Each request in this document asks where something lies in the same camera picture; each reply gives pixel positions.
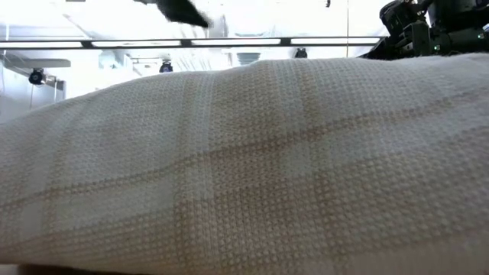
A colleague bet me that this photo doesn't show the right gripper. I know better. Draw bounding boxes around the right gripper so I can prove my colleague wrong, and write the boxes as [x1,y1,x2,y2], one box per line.
[361,21,431,60]

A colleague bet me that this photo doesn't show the grey louvred vent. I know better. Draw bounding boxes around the grey louvred vent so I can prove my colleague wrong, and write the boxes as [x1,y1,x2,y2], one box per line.
[236,52,261,66]

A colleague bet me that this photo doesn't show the white waffle-weave cloth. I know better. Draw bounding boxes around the white waffle-weave cloth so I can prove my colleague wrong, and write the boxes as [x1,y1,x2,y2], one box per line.
[0,52,489,275]

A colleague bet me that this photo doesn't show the black aluminium table frame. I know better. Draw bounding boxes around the black aluminium table frame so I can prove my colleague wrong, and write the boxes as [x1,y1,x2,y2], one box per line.
[0,36,385,50]

